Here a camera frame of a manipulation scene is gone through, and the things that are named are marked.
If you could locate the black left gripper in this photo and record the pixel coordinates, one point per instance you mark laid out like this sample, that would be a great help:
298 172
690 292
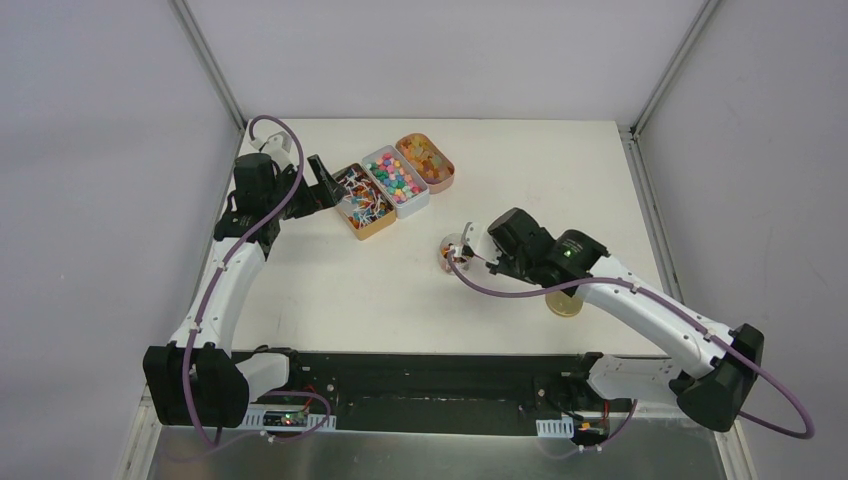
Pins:
317 187

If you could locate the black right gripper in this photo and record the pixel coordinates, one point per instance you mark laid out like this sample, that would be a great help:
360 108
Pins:
499 264

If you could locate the yellow tin of lollipops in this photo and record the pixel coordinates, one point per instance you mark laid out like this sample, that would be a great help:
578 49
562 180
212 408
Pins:
365 209

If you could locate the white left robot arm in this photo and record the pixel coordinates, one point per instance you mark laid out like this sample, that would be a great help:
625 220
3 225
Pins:
194 379

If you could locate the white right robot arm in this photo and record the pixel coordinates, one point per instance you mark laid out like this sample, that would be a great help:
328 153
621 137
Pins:
708 368

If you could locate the pink tin of gummy candies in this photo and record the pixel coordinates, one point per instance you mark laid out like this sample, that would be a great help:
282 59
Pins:
429 161

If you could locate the gold round lid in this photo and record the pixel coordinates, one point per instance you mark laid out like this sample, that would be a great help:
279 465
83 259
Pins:
563 305

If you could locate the clear plastic cup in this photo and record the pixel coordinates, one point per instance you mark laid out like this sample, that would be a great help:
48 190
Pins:
451 254

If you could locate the right controller board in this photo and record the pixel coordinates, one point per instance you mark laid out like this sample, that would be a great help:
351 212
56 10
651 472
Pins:
591 433

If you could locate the controller board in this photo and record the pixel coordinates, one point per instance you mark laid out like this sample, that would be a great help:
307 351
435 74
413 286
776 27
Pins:
285 418
591 433

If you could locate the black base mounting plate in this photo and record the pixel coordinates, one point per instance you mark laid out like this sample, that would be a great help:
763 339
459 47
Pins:
502 395

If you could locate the left controller board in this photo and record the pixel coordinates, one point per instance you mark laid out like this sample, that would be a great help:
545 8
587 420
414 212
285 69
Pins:
285 418

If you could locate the aluminium frame post right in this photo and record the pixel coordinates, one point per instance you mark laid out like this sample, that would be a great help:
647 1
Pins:
674 67

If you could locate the aluminium frame post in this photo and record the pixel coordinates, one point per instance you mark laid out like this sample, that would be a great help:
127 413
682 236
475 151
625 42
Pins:
674 67
198 42

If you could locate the aluminium frame post left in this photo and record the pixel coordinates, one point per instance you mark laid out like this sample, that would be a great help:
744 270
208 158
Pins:
198 42

